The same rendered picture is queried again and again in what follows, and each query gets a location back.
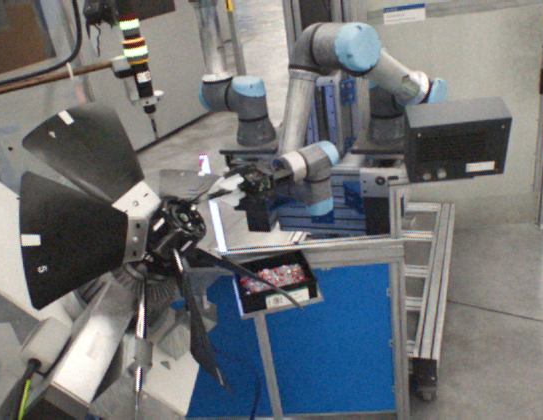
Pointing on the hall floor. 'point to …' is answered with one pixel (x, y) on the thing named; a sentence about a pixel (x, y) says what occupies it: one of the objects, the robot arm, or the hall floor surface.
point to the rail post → (400, 337)
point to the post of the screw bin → (268, 366)
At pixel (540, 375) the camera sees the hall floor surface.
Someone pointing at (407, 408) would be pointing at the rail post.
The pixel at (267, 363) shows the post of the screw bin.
